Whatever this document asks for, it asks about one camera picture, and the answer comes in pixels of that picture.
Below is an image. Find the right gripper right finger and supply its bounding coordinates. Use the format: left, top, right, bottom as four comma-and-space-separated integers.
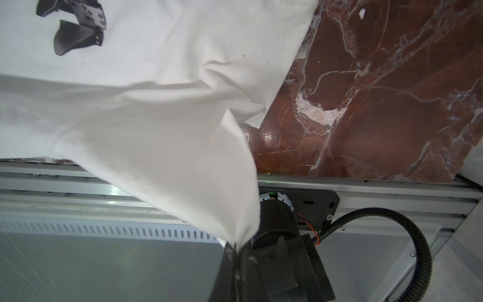
238, 243, 268, 302

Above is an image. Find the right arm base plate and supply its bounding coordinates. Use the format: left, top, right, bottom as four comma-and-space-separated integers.
259, 187, 340, 230

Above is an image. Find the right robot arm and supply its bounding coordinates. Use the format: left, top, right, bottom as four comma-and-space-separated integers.
208, 199, 335, 301

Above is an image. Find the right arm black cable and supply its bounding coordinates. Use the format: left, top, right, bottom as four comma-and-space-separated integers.
311, 206, 433, 302

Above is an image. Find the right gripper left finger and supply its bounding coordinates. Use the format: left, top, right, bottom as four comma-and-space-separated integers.
208, 244, 239, 302

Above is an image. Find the aluminium mounting rail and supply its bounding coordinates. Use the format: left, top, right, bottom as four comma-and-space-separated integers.
1, 162, 482, 243

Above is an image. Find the white garment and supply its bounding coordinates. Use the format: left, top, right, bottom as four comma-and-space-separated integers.
1, 1, 318, 248

